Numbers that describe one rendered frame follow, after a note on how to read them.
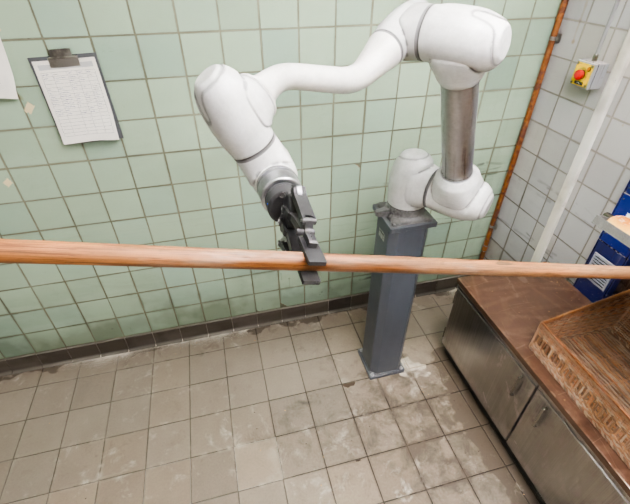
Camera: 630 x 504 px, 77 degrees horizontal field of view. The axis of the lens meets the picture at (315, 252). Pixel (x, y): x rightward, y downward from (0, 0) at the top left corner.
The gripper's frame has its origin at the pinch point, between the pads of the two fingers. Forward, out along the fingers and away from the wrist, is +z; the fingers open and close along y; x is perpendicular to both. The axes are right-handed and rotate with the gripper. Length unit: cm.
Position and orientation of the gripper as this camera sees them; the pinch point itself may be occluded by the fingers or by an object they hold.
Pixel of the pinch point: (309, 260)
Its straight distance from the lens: 64.1
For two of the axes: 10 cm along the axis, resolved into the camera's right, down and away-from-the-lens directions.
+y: -2.4, 8.1, 5.4
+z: 2.6, 5.9, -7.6
